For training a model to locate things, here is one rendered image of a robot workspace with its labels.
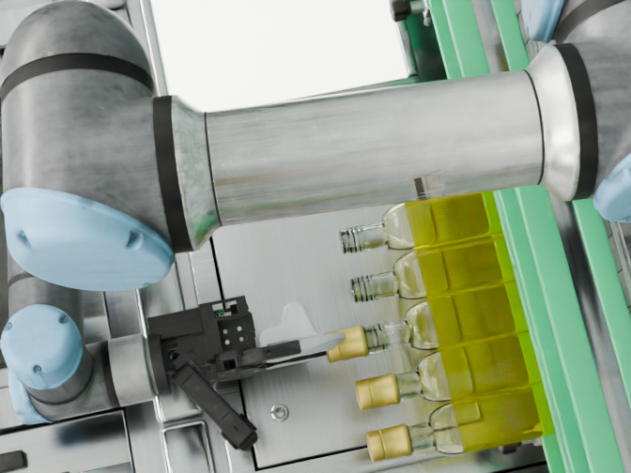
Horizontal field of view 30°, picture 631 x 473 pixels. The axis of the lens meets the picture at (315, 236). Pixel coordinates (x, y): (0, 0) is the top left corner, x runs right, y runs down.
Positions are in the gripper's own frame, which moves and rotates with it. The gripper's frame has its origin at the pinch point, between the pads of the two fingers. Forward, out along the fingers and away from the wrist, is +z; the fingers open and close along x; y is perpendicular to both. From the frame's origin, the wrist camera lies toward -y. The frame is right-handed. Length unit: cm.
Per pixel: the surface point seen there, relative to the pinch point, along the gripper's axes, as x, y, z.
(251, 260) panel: 12.9, 14.5, -6.7
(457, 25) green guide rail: -3.6, 33.5, 22.0
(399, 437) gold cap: -1.8, -11.4, 4.7
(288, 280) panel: 12.9, 11.1, -2.7
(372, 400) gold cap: -1.1, -6.8, 2.8
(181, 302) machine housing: 13.3, 11.1, -16.2
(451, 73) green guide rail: 3.8, 30.5, 21.6
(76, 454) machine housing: 16.7, -4.3, -32.4
